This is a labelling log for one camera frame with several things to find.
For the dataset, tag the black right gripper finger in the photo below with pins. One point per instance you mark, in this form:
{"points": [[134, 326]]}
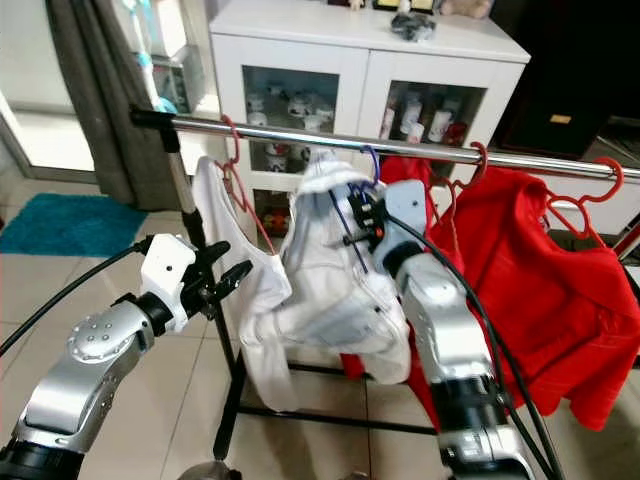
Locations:
{"points": [[355, 198], [354, 240]]}

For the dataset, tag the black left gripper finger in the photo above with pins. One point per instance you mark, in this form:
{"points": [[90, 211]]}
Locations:
{"points": [[232, 280], [215, 256]]}

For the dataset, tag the white stitched trousers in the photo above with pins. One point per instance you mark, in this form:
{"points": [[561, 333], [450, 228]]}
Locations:
{"points": [[320, 300]]}

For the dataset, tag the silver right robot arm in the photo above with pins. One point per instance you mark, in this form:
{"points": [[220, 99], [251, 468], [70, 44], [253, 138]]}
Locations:
{"points": [[445, 320]]}

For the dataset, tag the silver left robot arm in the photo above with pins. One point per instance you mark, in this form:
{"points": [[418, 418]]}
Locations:
{"points": [[80, 385]]}

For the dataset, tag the red plastic hanger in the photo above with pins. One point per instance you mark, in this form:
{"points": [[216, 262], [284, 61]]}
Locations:
{"points": [[616, 180], [483, 158]]}

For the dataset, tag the white hanging garment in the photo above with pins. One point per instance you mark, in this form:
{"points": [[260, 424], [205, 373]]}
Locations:
{"points": [[265, 350]]}

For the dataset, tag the black clothes rack upright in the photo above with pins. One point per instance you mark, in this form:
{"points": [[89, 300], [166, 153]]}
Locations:
{"points": [[182, 180]]}

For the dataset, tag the teal floor mat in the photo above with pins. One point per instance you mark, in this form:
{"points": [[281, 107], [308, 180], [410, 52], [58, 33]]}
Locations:
{"points": [[60, 225]]}

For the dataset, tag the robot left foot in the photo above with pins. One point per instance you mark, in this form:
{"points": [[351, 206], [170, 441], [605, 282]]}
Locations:
{"points": [[205, 472]]}

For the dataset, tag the white glass-door cabinet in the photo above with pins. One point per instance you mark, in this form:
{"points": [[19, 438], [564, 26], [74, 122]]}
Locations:
{"points": [[300, 30]]}

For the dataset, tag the black clothes rack base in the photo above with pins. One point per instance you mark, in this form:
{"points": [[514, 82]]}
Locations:
{"points": [[340, 420]]}

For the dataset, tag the small black object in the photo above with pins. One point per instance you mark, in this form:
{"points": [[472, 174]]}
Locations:
{"points": [[413, 27]]}

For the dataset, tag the clear plastic appliance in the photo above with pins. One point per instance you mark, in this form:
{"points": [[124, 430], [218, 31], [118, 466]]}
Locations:
{"points": [[172, 75]]}

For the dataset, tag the grey curtain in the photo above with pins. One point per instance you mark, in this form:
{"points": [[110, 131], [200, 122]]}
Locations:
{"points": [[105, 100]]}

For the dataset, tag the beige plush toy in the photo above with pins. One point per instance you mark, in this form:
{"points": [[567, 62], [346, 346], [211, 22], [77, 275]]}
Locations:
{"points": [[465, 7]]}

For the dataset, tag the black door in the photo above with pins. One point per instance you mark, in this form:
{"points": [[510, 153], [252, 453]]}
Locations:
{"points": [[570, 60]]}

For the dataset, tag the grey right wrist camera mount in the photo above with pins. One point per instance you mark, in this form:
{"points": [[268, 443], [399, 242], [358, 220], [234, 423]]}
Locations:
{"points": [[405, 205]]}

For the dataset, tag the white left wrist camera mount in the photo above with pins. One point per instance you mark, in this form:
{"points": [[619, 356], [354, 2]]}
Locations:
{"points": [[165, 268]]}

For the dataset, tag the chrome clothes rack rail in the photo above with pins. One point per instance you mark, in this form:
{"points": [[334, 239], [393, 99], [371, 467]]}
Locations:
{"points": [[300, 135]]}

